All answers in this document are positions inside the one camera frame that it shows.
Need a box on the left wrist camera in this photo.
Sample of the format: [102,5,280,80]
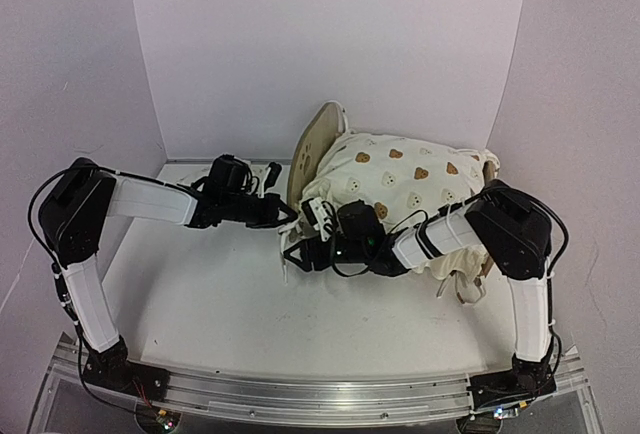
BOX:
[250,162,282,198]

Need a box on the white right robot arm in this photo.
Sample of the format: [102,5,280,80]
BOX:
[281,179,567,409]

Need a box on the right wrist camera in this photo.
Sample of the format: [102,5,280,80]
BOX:
[301,197,338,243]

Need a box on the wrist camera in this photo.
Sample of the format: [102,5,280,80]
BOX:
[301,197,338,243]
[250,162,282,198]

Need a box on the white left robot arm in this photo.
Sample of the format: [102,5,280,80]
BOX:
[27,154,297,400]

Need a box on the wooden pet bed frame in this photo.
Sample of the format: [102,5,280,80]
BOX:
[287,100,501,280]

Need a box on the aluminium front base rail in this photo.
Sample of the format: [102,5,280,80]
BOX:
[50,344,603,433]

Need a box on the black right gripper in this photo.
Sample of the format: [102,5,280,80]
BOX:
[284,235,369,273]

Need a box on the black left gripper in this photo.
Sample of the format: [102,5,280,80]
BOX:
[223,193,298,230]

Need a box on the large bear print cushion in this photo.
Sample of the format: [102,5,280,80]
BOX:
[279,101,500,277]

